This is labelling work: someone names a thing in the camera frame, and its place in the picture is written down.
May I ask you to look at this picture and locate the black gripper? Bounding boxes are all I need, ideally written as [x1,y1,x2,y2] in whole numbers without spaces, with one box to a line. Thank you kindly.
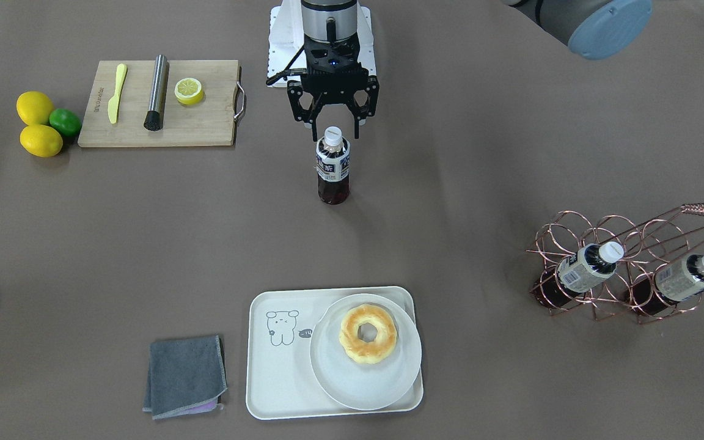
[286,35,380,142]

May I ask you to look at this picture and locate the tea bottle top rack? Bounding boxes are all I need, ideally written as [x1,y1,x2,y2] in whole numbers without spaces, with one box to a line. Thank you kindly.
[315,126,350,204]

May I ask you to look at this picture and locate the tea bottle rack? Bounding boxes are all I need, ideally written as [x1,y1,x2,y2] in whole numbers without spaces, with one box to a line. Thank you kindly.
[531,241,624,309]
[315,126,350,204]
[631,254,704,317]

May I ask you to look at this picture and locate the cream serving tray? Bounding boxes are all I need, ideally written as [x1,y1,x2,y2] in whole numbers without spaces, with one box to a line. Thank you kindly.
[246,286,424,421]

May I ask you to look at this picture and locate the tea bottle middle rack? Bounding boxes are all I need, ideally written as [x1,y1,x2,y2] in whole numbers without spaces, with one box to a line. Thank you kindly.
[531,241,624,309]

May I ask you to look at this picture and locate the wooden cutting board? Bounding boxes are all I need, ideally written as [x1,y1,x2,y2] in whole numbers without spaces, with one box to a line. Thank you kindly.
[78,59,245,148]

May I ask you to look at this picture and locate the half lemon slice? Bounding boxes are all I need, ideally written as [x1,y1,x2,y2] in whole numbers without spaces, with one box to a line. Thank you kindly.
[174,77,205,106]

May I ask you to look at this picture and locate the steel muddler black tip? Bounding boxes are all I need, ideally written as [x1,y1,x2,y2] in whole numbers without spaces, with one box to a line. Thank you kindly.
[143,54,169,131]

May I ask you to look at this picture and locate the yellow plastic knife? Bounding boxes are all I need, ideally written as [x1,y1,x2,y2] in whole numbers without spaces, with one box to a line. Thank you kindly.
[107,62,128,125]

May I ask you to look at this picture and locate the green lime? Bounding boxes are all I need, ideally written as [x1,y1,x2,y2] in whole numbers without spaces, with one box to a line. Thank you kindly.
[48,108,82,138]

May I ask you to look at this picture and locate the white round plate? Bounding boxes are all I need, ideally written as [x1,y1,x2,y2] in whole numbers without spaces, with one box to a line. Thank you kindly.
[309,293,422,411]

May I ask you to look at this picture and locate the yellow lemon lower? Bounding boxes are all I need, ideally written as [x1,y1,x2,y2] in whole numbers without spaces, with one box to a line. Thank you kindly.
[20,125,64,158]

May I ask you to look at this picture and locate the yellow lemon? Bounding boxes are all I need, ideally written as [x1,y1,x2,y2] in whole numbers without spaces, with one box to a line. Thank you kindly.
[20,125,64,158]
[16,91,55,126]

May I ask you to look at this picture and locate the grey folded cloth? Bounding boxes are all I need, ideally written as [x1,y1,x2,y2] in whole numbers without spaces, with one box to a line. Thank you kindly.
[142,335,227,420]

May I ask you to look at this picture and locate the yellow lemon upper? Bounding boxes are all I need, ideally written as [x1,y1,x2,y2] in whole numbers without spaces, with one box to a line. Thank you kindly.
[16,91,55,126]

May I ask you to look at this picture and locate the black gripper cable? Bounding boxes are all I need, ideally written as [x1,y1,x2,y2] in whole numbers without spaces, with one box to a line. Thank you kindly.
[265,43,309,86]

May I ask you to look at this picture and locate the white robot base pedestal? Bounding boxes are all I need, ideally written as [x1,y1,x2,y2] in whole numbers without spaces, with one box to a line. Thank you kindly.
[266,1,377,77]

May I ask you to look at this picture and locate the glazed ring donut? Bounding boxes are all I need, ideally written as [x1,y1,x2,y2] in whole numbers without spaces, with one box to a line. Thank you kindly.
[339,304,398,365]

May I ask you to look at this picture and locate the copper wire bottle rack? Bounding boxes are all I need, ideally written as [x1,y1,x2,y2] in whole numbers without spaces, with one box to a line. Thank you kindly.
[528,203,704,324]

